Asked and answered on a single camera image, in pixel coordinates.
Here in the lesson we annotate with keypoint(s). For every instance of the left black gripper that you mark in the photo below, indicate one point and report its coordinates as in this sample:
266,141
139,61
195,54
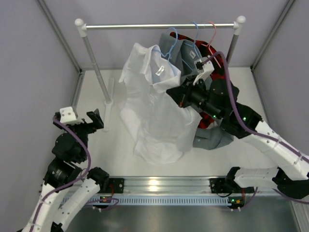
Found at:
97,122

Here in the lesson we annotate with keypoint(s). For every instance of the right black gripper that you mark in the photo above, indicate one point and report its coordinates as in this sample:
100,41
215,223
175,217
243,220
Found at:
181,95

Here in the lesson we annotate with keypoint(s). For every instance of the pink wire hanger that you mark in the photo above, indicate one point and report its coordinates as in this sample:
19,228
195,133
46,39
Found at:
212,38

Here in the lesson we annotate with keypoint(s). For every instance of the white shirt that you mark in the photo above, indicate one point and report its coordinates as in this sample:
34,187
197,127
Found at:
163,132

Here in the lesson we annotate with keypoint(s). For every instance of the white metal clothes rack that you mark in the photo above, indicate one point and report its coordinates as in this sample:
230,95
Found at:
107,88

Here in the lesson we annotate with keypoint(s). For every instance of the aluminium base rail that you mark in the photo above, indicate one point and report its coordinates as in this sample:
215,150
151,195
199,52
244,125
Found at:
182,185

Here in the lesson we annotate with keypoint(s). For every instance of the slotted grey cable duct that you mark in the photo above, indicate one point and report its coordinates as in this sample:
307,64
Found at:
161,200

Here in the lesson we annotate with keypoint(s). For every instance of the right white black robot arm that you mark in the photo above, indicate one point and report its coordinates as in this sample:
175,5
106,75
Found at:
290,177

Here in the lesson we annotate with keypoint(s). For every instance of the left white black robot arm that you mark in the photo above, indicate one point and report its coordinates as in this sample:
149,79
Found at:
69,182

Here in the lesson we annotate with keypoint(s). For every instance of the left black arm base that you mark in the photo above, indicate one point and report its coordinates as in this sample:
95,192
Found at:
115,186

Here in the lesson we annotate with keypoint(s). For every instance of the blue hanger holding grey shirt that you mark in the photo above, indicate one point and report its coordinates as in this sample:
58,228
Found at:
190,51

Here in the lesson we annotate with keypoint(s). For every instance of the light blue hanger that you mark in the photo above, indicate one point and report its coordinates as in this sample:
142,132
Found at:
167,43

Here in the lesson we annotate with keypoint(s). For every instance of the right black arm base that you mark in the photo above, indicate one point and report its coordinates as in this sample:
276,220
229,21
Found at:
235,194

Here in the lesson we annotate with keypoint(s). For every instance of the grey button-up shirt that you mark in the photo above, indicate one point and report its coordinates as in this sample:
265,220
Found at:
209,138

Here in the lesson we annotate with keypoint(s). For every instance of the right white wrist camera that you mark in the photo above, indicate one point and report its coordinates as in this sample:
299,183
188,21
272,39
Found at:
204,68

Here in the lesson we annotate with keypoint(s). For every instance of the red black plaid shirt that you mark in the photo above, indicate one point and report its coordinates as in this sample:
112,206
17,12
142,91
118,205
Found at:
206,120

